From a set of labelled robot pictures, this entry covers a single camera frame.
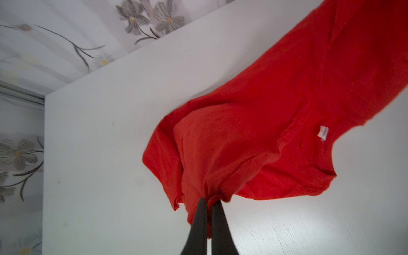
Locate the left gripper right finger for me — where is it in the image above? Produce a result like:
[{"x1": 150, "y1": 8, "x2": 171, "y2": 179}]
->
[{"x1": 211, "y1": 200, "x2": 239, "y2": 255}]

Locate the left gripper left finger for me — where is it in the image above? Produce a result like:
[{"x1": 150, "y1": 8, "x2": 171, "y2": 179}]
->
[{"x1": 181, "y1": 198, "x2": 208, "y2": 255}]

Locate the red t-shirt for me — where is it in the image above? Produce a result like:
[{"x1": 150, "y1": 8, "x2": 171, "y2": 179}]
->
[{"x1": 142, "y1": 1, "x2": 408, "y2": 222}]

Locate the left aluminium corner post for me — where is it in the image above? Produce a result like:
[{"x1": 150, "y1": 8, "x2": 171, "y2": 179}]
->
[{"x1": 1, "y1": 81, "x2": 45, "y2": 107}]

